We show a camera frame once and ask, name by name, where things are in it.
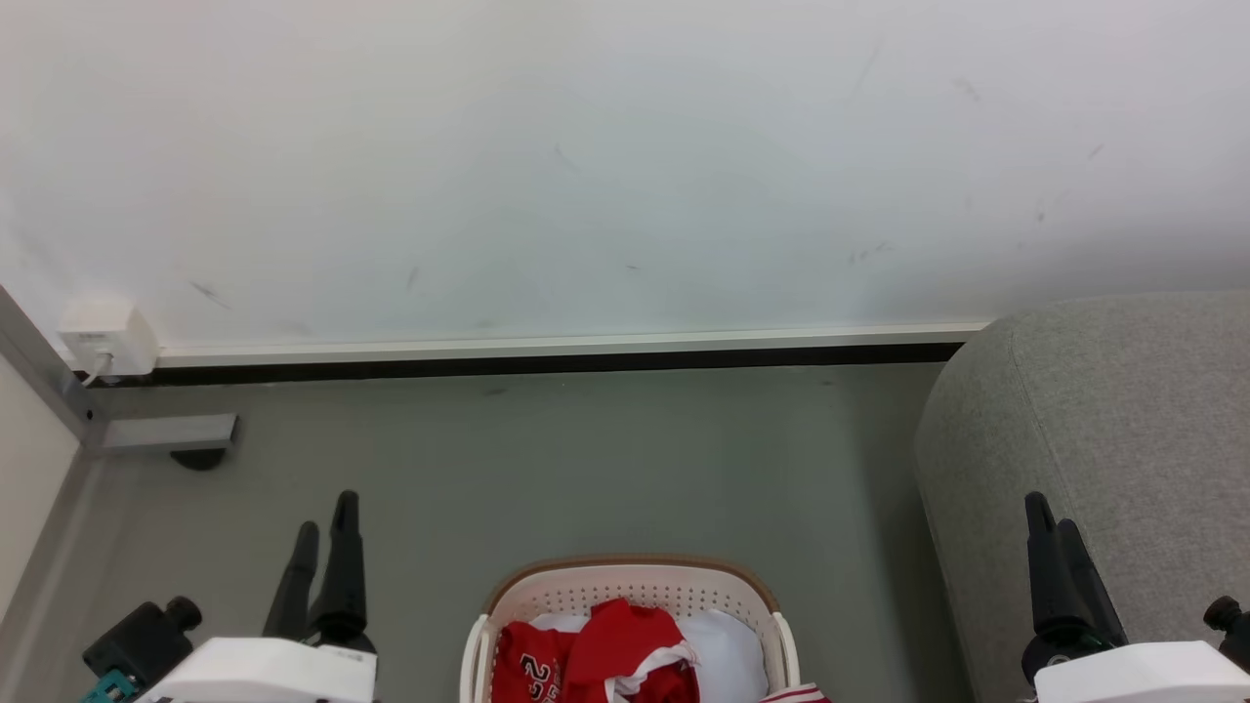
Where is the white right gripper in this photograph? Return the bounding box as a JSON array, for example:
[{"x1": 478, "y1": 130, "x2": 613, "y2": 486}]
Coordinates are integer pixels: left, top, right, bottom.
[{"x1": 1021, "y1": 491, "x2": 1250, "y2": 703}]

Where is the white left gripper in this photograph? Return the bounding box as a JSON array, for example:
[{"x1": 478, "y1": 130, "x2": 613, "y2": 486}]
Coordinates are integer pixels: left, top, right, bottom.
[{"x1": 137, "y1": 491, "x2": 380, "y2": 703}]

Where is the red numbered jersey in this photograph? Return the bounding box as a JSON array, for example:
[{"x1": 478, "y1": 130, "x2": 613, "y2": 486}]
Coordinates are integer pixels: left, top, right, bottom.
[{"x1": 491, "y1": 620, "x2": 587, "y2": 703}]

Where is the red garment with white trim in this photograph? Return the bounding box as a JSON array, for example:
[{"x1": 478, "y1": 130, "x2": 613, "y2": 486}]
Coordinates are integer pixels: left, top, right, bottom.
[{"x1": 564, "y1": 599, "x2": 700, "y2": 703}]

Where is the grey fabric sofa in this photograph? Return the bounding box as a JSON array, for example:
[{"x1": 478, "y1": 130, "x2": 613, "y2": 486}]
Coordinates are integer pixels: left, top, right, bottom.
[{"x1": 913, "y1": 290, "x2": 1250, "y2": 703}]

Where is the white plastic laundry basket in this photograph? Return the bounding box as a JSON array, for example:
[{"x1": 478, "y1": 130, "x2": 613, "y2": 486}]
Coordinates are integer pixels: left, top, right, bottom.
[{"x1": 459, "y1": 557, "x2": 804, "y2": 703}]

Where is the white and black baseboard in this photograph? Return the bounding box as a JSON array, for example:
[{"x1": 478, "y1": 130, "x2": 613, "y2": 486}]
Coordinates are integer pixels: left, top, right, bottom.
[{"x1": 73, "y1": 320, "x2": 993, "y2": 388}]

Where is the grey metal floor bracket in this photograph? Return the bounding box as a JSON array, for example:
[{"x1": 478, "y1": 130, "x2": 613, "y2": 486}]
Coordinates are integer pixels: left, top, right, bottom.
[{"x1": 98, "y1": 413, "x2": 239, "y2": 454}]

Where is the teal cable connector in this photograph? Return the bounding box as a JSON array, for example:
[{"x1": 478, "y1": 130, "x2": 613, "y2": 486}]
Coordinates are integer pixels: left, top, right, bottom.
[{"x1": 82, "y1": 669, "x2": 138, "y2": 703}]

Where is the white wall outlet box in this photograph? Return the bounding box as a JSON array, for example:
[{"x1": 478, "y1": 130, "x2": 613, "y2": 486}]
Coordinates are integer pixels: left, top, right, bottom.
[{"x1": 59, "y1": 298, "x2": 159, "y2": 380}]

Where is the grey metal door frame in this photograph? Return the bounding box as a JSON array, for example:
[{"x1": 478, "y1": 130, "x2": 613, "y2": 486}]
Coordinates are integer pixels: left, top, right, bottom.
[{"x1": 0, "y1": 283, "x2": 110, "y2": 703}]

